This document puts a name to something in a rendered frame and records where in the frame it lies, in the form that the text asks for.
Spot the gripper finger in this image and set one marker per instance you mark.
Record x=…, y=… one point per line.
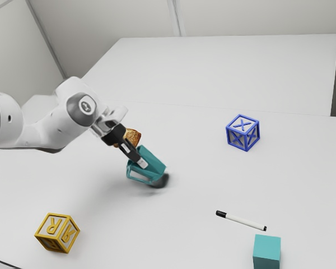
x=134, y=155

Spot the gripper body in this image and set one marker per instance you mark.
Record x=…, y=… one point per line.
x=114, y=136

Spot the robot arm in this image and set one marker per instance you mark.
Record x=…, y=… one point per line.
x=44, y=120

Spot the brown toasted bread piece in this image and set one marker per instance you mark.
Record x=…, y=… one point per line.
x=133, y=136

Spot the white marker with black cap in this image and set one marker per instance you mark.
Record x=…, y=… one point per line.
x=240, y=220

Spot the teal solid block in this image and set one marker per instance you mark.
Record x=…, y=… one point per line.
x=266, y=251

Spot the yellow letter frame cube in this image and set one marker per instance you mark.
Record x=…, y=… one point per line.
x=56, y=233

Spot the blue letter frame cube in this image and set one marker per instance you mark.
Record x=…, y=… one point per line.
x=242, y=132

